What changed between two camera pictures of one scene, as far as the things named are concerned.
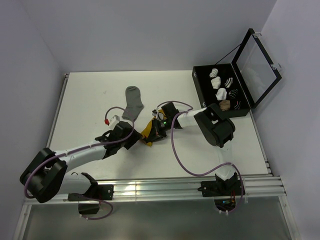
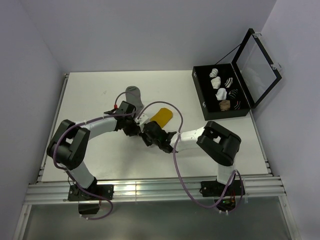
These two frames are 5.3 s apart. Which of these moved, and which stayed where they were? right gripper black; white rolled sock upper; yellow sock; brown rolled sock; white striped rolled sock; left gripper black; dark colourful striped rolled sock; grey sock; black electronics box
Moved: yellow sock; left gripper black; right gripper black
Stayed: grey sock; black electronics box; brown rolled sock; dark colourful striped rolled sock; white rolled sock upper; white striped rolled sock
